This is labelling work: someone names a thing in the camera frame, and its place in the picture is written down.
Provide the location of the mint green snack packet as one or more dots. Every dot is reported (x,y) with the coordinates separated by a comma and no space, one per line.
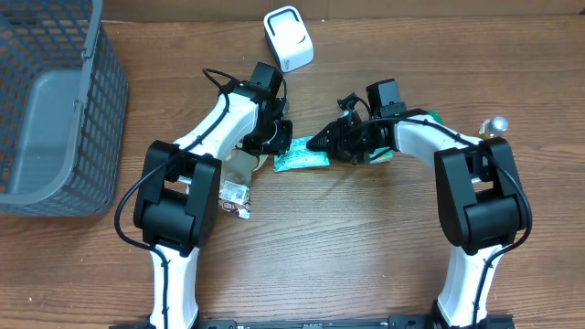
(298,156)

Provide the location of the yellow liquid bottle grey cap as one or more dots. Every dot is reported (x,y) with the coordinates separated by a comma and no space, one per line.
(494,127)

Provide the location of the dark grey mesh basket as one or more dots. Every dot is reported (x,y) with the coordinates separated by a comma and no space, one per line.
(64,99)

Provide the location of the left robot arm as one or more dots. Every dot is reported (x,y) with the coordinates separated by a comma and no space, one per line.
(177,197)

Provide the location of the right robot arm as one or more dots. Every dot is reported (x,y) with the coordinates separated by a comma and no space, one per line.
(483,210)

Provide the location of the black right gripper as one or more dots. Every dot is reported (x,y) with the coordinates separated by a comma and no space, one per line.
(342,147)

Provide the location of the green white Knorr container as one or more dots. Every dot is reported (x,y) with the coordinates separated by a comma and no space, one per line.
(436,117)

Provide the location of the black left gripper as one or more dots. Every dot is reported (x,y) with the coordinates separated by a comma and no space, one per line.
(277,146)

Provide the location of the brown printed snack pouch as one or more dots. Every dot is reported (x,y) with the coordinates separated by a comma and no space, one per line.
(236,175)

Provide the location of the white barcode scanner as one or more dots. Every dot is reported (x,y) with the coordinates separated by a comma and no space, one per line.
(288,38)

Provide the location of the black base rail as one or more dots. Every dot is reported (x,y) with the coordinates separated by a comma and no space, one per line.
(393,322)

